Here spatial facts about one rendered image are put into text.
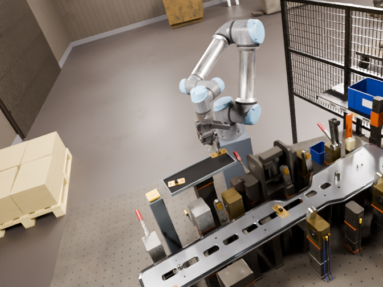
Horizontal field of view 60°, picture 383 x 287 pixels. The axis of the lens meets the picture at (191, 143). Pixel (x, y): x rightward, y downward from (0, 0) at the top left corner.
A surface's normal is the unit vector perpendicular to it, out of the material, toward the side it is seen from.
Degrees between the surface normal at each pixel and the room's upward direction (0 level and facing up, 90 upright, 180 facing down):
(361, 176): 0
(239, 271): 0
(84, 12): 90
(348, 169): 0
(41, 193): 90
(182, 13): 90
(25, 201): 90
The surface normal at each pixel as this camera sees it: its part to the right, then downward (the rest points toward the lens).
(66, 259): -0.24, -0.80
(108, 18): 0.14, 0.54
